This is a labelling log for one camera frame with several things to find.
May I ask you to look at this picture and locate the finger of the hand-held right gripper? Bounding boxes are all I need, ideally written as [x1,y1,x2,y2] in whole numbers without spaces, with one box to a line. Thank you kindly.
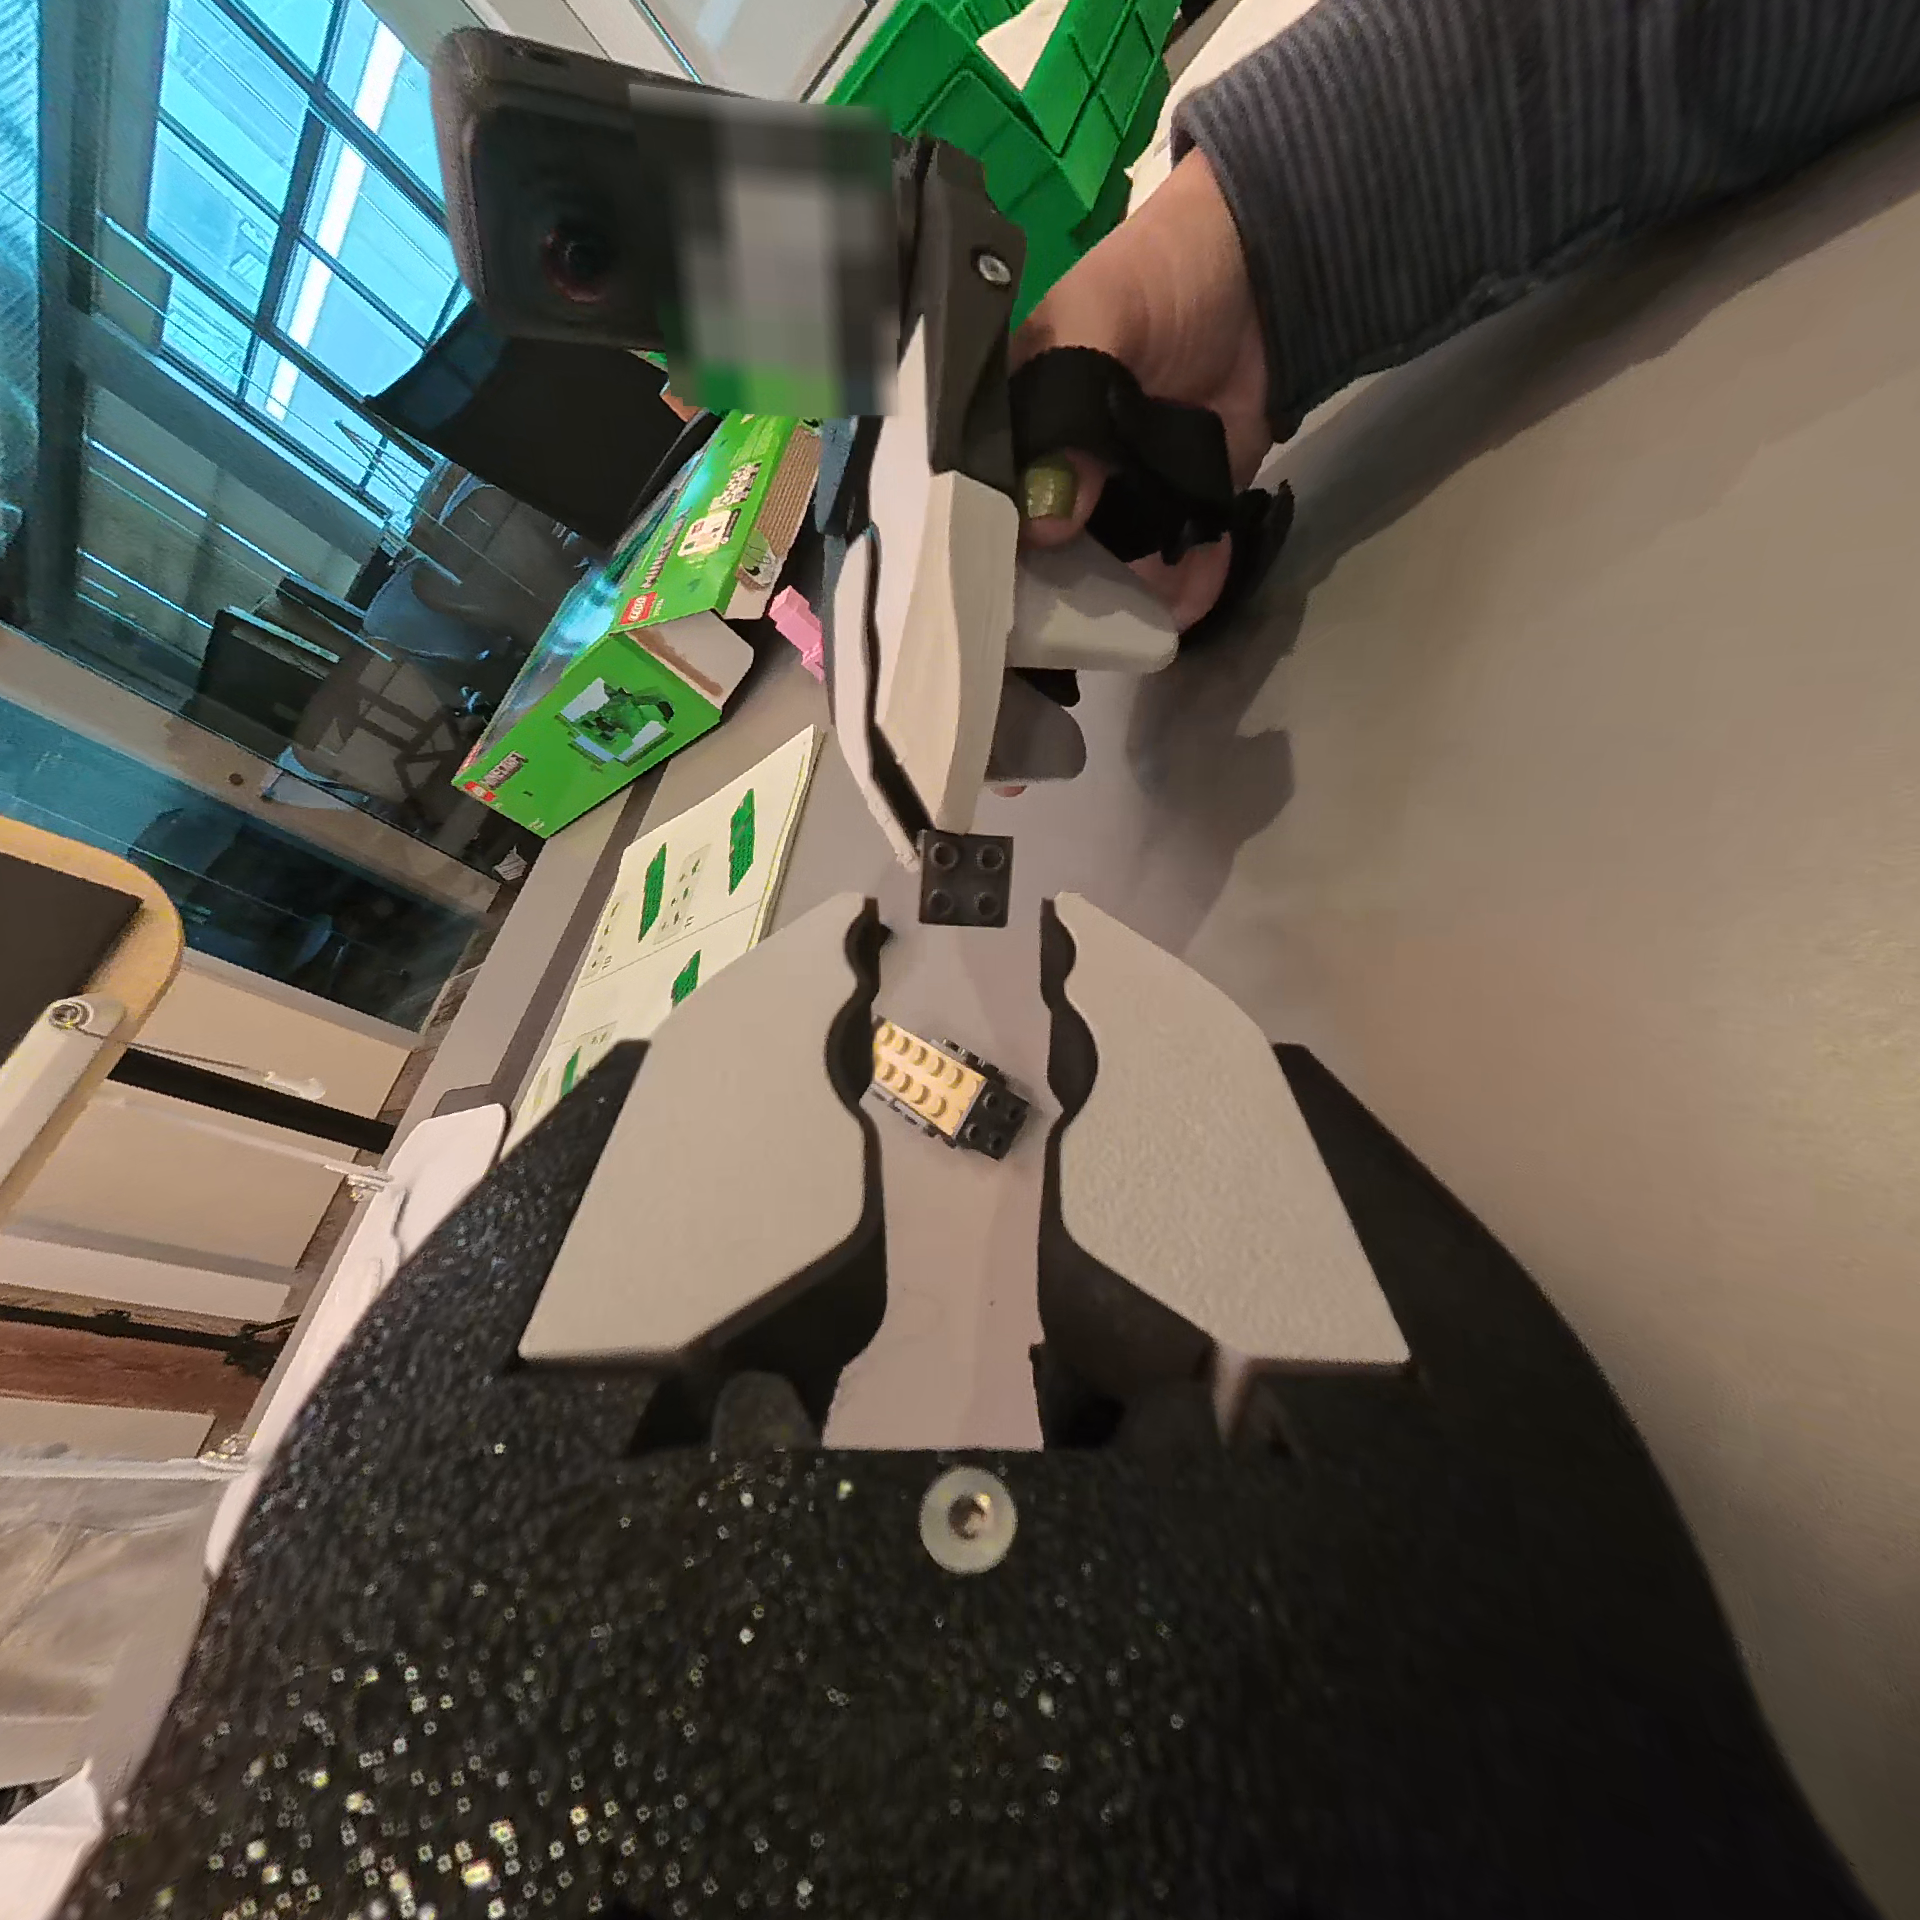
[819,530,923,876]
[865,429,1023,839]

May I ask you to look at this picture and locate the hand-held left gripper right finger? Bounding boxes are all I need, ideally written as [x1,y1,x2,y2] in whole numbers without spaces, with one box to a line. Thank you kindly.
[1039,894,1418,1449]

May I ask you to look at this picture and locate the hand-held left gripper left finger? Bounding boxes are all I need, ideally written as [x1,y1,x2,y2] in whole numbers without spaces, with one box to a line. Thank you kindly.
[513,894,889,1420]

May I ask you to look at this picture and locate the tan and black brick assembly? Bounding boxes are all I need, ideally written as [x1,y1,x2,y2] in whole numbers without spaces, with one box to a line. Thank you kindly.
[862,1020,1039,1158]

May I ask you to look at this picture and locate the black square brick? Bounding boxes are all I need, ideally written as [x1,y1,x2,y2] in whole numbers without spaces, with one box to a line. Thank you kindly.
[919,830,1016,934]

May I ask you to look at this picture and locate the person's right forearm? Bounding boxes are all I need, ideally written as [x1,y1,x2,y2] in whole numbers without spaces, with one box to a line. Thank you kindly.
[1172,0,1920,447]

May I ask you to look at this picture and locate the grey desk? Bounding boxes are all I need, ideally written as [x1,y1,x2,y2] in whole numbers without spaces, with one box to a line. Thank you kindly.
[225,90,1920,1920]

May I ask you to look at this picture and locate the person's right hand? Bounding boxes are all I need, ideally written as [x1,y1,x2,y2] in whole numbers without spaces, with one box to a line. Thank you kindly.
[1008,151,1281,636]

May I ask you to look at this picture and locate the green stacked plastic bins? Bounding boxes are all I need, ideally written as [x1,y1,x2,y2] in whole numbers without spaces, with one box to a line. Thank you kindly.
[826,0,1186,332]

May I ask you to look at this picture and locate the green toy brick box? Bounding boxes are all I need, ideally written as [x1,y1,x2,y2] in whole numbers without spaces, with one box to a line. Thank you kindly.
[457,412,832,834]

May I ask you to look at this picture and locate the open instruction booklet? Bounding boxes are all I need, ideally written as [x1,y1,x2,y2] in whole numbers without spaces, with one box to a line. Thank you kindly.
[508,725,826,1158]

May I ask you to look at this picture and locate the black office chair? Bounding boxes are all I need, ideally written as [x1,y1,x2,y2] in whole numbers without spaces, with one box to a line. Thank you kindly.
[367,306,723,551]

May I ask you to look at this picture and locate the beige low cabinet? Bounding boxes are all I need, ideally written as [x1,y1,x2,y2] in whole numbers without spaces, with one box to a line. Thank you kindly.
[0,961,423,1319]

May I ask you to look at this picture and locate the round wooden edge table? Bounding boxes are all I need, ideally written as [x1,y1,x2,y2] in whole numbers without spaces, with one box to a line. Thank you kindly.
[0,817,191,1216]

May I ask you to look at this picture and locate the clear plastic bag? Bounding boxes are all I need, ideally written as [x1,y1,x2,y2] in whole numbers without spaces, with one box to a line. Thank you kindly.
[0,1439,243,1804]

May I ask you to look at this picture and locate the white rounded base plate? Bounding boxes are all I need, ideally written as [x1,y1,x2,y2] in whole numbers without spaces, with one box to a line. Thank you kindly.
[201,1104,513,1576]

